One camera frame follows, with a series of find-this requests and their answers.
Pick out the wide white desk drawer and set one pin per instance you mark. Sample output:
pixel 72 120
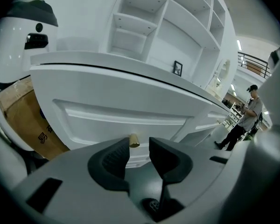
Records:
pixel 212 121

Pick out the brown cardboard box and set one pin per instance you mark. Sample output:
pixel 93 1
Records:
pixel 25 115

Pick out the black picture frame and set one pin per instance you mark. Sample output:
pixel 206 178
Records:
pixel 177 68

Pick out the white shelf hutch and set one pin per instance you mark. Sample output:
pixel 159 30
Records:
pixel 177 38

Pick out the white desk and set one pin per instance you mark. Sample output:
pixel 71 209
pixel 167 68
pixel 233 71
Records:
pixel 107 62

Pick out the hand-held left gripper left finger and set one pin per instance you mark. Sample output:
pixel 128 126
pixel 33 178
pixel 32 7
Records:
pixel 107 162

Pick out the white black delivery robot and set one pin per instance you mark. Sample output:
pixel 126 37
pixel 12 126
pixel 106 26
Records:
pixel 14 43

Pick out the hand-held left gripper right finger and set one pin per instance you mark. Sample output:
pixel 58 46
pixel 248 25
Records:
pixel 172 162

